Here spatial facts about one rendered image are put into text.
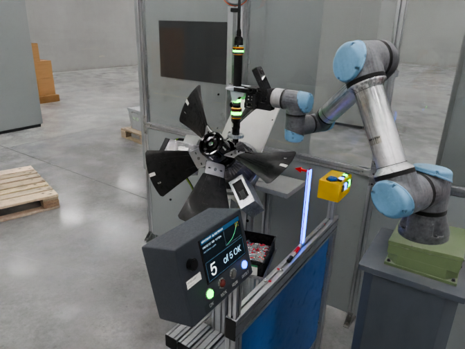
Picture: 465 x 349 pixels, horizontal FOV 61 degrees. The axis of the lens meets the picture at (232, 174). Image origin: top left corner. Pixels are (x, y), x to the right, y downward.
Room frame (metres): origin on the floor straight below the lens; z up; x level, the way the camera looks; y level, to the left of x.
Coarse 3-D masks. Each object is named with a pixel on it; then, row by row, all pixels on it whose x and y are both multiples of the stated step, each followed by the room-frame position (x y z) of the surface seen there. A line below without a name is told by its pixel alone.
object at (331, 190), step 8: (328, 176) 1.69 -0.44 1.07; (336, 176) 1.69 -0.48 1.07; (320, 184) 1.64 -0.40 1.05; (328, 184) 1.62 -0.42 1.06; (336, 184) 1.60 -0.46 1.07; (344, 184) 1.64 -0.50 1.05; (320, 192) 1.64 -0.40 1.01; (328, 192) 1.62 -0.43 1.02; (336, 192) 1.60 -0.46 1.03; (344, 192) 1.65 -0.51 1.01; (336, 200) 1.59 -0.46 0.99
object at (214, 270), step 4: (216, 256) 0.82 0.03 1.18; (212, 260) 0.80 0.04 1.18; (216, 260) 0.81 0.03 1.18; (208, 264) 0.79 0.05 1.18; (212, 264) 0.80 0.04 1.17; (216, 264) 0.81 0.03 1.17; (208, 268) 0.79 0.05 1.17; (212, 268) 0.80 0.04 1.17; (216, 268) 0.81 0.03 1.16; (220, 268) 0.82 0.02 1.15; (208, 272) 0.78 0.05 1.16; (212, 272) 0.79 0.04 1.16; (216, 272) 0.80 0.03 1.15; (220, 272) 0.81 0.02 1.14; (208, 276) 0.78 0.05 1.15; (212, 276) 0.79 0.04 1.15; (216, 276) 0.80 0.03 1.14
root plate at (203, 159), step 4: (192, 152) 1.70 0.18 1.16; (200, 152) 1.69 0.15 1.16; (192, 156) 1.70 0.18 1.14; (196, 156) 1.70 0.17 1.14; (200, 156) 1.70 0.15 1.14; (204, 156) 1.69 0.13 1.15; (196, 160) 1.70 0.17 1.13; (200, 160) 1.70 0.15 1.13; (204, 160) 1.69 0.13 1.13; (196, 164) 1.70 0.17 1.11; (200, 164) 1.70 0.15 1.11; (204, 164) 1.70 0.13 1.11
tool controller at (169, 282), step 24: (216, 216) 0.91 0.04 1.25; (240, 216) 0.93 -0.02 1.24; (168, 240) 0.79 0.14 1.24; (192, 240) 0.78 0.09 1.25; (216, 240) 0.83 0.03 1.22; (240, 240) 0.91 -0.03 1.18; (168, 264) 0.74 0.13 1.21; (192, 264) 0.74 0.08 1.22; (240, 264) 0.88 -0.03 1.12; (168, 288) 0.74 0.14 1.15; (192, 288) 0.73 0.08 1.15; (216, 288) 0.79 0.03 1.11; (168, 312) 0.74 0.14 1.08; (192, 312) 0.71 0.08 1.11
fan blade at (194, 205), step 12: (204, 180) 1.57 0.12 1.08; (216, 180) 1.58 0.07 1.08; (192, 192) 1.52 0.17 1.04; (204, 192) 1.53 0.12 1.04; (216, 192) 1.55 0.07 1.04; (192, 204) 1.49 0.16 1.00; (204, 204) 1.50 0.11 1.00; (216, 204) 1.51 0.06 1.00; (228, 204) 1.53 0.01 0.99; (180, 216) 1.46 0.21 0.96; (192, 216) 1.46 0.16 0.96
